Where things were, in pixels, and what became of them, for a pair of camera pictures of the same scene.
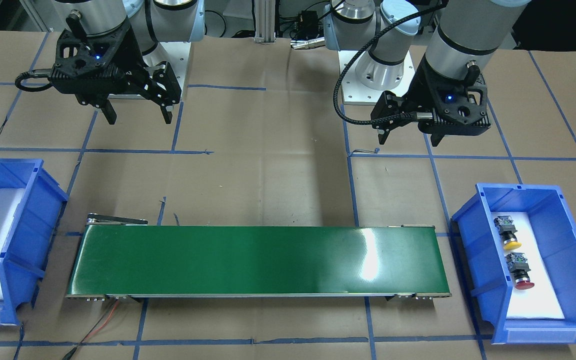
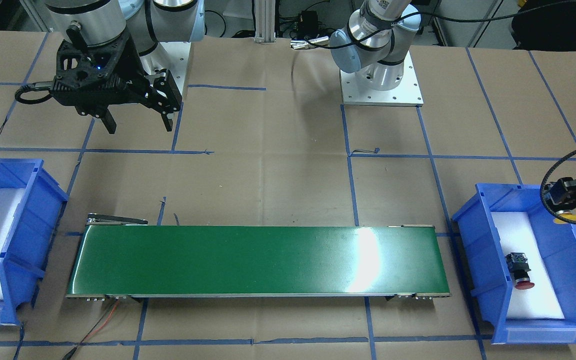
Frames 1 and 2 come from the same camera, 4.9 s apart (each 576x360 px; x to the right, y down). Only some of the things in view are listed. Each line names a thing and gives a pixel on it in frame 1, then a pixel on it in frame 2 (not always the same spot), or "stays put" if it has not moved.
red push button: (517, 263) stays put
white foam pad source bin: (543, 300) stays put
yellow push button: (506, 228) -> (566, 214)
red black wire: (103, 320) stays put
